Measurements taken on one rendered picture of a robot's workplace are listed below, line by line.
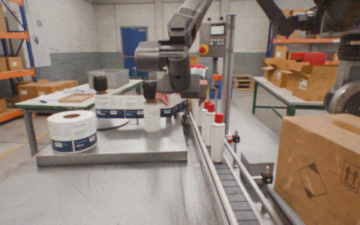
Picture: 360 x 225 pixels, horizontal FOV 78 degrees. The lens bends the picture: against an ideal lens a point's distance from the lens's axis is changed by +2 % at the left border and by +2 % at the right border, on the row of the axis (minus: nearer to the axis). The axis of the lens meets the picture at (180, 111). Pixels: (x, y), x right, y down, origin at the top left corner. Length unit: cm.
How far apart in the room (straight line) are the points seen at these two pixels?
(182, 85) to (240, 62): 835
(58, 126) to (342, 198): 101
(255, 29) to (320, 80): 637
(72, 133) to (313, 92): 237
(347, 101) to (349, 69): 12
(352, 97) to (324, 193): 38
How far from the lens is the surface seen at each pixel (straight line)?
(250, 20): 896
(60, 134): 111
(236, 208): 73
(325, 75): 279
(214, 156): 93
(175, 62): 51
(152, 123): 115
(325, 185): 69
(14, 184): 111
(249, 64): 894
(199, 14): 61
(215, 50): 129
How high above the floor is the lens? 133
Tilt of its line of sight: 16 degrees down
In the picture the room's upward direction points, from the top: straight up
